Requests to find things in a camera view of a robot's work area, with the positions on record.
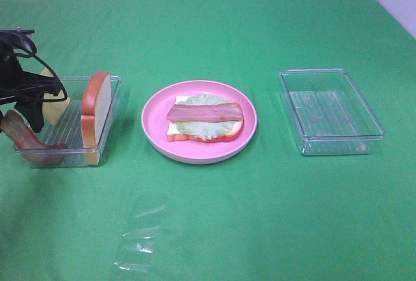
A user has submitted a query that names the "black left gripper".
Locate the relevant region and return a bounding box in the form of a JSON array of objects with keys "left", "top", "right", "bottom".
[{"left": 1, "top": 55, "right": 62, "bottom": 133}]

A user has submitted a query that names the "yellow cheese slice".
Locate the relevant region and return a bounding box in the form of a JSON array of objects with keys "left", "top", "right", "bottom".
[{"left": 41, "top": 68, "right": 71, "bottom": 126}]

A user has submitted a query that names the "bacon strip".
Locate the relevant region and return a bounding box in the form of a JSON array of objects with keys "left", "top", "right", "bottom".
[
  {"left": 166, "top": 102, "right": 244, "bottom": 123},
  {"left": 1, "top": 110, "right": 66, "bottom": 166}
]

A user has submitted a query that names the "green lettuce leaf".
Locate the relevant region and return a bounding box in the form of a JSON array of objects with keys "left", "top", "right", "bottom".
[{"left": 167, "top": 93, "right": 243, "bottom": 142}]

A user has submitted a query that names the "bread slice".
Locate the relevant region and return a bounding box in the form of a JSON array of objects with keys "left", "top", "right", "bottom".
[
  {"left": 81, "top": 72, "right": 112, "bottom": 149},
  {"left": 166, "top": 93, "right": 244, "bottom": 143}
]

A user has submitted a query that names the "clear left plastic container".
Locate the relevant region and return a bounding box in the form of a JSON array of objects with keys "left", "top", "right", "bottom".
[{"left": 13, "top": 75, "right": 124, "bottom": 168}]

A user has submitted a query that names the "clear plastic container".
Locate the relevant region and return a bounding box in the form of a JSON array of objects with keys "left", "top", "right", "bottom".
[
  {"left": 13, "top": 75, "right": 124, "bottom": 168},
  {"left": 279, "top": 68, "right": 385, "bottom": 156}
]

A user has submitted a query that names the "upright bread slice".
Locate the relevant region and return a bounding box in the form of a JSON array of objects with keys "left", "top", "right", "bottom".
[{"left": 81, "top": 72, "right": 112, "bottom": 149}]

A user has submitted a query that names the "pink plate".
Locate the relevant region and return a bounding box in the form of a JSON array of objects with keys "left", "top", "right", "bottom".
[{"left": 141, "top": 80, "right": 257, "bottom": 165}]

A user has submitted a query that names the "clear plastic wrap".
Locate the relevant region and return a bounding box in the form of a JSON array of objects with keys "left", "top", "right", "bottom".
[{"left": 112, "top": 191, "right": 168, "bottom": 280}]

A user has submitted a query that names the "green tablecloth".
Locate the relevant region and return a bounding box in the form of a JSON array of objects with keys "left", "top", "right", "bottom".
[{"left": 1, "top": 0, "right": 415, "bottom": 280}]

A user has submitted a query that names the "clear right plastic container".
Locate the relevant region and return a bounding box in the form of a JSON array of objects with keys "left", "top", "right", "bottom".
[{"left": 279, "top": 68, "right": 385, "bottom": 156}]

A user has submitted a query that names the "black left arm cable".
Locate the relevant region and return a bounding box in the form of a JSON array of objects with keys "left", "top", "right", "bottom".
[{"left": 0, "top": 32, "right": 70, "bottom": 103}]

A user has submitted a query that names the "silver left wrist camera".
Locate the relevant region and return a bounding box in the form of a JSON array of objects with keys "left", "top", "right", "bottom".
[{"left": 1, "top": 29, "right": 35, "bottom": 49}]

